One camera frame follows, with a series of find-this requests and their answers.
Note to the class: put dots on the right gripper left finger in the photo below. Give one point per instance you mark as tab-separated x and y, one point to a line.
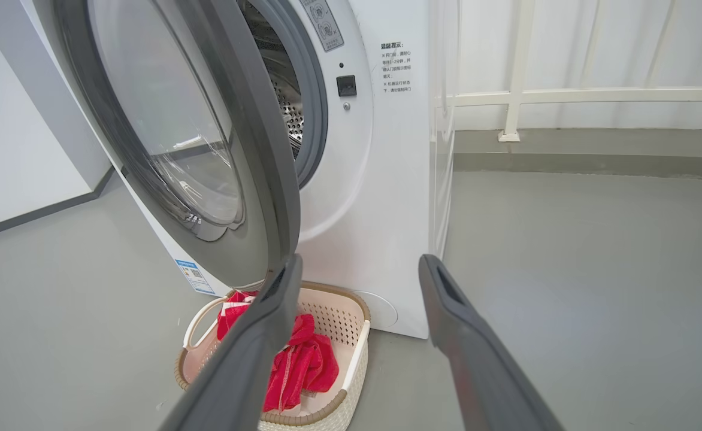
249	359

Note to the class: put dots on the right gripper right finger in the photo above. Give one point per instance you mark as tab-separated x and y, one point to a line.
477	371

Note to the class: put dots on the red and white garment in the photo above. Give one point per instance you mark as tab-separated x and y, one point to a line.
303	365

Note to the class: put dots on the dark grey washing machine door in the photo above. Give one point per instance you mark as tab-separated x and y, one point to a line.
165	120

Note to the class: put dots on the cream plastic laundry basket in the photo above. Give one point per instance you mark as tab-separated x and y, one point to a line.
351	371

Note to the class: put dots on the white front-load washing machine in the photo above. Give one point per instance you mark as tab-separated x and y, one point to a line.
381	209

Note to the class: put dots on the white metal railing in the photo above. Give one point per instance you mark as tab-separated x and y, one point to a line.
596	96

